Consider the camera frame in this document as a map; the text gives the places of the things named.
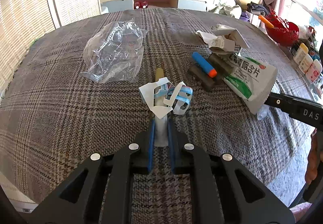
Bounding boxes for white bottle red label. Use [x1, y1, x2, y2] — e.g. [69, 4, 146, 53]
[305, 59, 322, 84]

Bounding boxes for dark brown cylinder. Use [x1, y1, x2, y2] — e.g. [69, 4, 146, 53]
[188, 64, 216, 91]
[208, 53, 233, 81]

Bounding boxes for person's right hand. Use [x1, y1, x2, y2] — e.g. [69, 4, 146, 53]
[305, 129, 322, 185]

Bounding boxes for grey plaid tablecloth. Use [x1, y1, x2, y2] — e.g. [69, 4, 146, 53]
[1, 9, 313, 204]

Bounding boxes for white blue torn packaging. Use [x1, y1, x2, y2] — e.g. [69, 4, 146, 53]
[139, 68, 193, 148]

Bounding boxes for white green medicine pouch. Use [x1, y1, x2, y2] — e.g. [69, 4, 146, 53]
[223, 53, 278, 115]

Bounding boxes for blue orange foam dart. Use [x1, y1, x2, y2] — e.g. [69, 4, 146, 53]
[192, 52, 217, 78]

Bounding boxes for crumpled white carton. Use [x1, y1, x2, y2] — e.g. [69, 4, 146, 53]
[196, 24, 249, 55]

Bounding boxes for orange pen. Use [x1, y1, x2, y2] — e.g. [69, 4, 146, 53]
[258, 15, 274, 29]

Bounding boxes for white bottle yellow cap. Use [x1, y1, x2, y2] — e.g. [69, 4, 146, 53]
[294, 43, 308, 65]

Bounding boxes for clear plastic bag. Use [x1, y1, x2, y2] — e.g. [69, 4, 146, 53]
[80, 19, 147, 84]

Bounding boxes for red bowl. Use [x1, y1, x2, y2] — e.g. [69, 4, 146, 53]
[265, 10, 299, 47]

